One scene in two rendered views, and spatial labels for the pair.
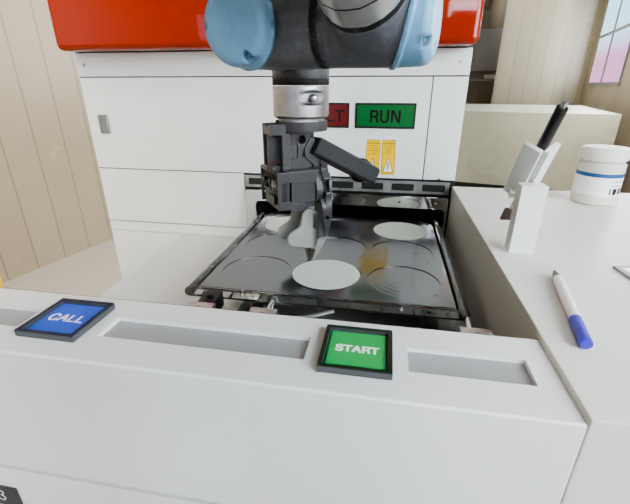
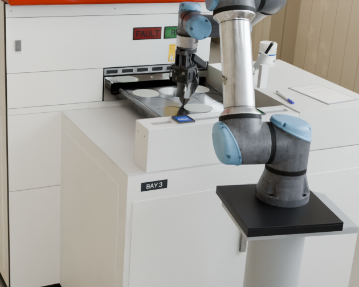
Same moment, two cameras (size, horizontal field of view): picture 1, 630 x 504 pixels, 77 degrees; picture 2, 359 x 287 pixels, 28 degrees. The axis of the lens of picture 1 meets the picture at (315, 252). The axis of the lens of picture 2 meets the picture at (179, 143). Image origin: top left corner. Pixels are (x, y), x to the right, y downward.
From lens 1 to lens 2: 2.10 m
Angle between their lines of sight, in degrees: 36
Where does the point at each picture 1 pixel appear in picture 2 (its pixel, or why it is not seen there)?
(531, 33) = not seen: outside the picture
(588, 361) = (294, 106)
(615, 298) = (292, 94)
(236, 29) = (203, 31)
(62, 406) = (194, 140)
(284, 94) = (188, 40)
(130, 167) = (30, 71)
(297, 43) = (216, 33)
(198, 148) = (77, 56)
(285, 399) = not seen: hidden behind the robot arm
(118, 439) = (207, 147)
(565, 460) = not seen: hidden behind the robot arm
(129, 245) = (19, 125)
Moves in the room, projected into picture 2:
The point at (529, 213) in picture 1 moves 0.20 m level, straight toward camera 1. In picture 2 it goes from (264, 74) to (278, 90)
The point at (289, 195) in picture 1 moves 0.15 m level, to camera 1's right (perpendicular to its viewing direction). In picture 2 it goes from (188, 77) to (221, 72)
